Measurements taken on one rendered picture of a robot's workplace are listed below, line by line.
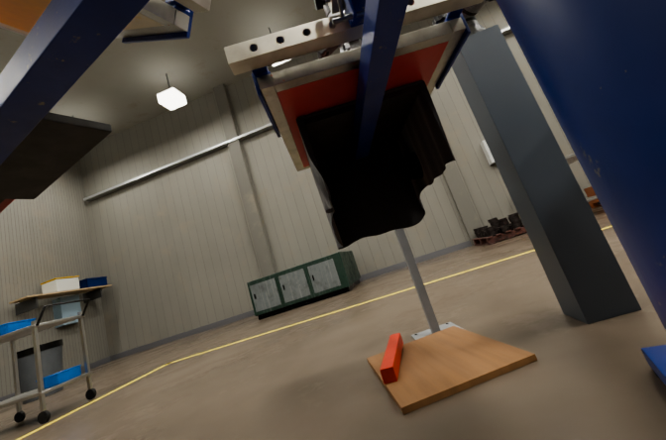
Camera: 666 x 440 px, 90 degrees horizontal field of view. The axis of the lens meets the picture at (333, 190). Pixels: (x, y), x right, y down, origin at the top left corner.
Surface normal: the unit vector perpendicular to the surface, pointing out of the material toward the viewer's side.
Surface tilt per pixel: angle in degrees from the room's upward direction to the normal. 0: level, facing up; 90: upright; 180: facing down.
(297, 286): 90
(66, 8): 90
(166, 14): 122
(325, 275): 90
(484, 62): 90
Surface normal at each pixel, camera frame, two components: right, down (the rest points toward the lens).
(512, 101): -0.20, -0.16
